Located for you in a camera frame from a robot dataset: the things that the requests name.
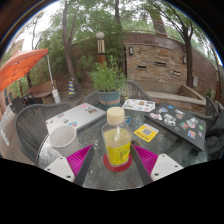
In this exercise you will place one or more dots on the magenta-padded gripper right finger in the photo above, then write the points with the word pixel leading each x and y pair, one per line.
pixel 148 160

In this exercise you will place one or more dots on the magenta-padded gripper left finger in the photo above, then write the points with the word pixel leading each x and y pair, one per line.
pixel 78 160

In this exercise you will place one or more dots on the clear bottle with yellow label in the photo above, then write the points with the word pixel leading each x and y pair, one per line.
pixel 117 143

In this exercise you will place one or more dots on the white mug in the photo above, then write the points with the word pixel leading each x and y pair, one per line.
pixel 65 140

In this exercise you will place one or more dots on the yellow card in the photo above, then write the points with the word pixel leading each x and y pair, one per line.
pixel 146 132

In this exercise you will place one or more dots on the silver laptop with stickers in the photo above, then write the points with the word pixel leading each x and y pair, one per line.
pixel 73 116

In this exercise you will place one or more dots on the small blue sticker card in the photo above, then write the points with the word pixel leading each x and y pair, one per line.
pixel 128 120

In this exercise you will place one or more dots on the white sticker sheet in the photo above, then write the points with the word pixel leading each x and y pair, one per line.
pixel 138 105

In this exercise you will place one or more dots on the stone fountain basin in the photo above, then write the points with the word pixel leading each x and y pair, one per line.
pixel 176 96

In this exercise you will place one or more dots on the black backpack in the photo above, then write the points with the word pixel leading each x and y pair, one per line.
pixel 216 136

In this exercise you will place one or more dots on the blue and yellow striped cone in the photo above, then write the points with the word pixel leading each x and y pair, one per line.
pixel 72 87

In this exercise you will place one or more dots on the wooden bench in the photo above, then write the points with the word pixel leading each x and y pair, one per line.
pixel 41 89

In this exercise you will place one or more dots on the dark patio chair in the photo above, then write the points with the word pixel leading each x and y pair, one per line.
pixel 18 103

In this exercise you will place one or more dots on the potted green plant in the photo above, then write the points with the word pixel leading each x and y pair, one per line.
pixel 108 80

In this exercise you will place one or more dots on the orange canopy tent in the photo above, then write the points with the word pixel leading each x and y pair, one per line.
pixel 18 66

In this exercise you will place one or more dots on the grey wall box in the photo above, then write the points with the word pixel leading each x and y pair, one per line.
pixel 195 82

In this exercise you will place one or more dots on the black wall lamp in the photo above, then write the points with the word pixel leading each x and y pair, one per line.
pixel 184 60
pixel 131 51

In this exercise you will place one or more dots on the striped globe lamp post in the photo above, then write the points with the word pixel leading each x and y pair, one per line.
pixel 101 50

